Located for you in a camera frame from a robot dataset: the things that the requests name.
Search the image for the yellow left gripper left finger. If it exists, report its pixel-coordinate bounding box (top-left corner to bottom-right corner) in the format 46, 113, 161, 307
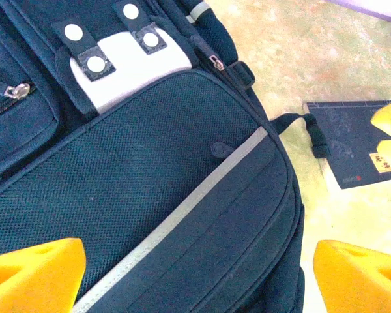
0, 237, 87, 313

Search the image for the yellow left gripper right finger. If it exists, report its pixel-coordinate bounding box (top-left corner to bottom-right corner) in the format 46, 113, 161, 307
313, 240, 391, 313

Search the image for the dark blue book gold label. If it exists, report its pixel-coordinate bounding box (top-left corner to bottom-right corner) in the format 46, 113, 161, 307
302, 100, 391, 190

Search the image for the navy blue backpack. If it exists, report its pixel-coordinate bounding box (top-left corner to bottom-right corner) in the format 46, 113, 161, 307
0, 0, 306, 313

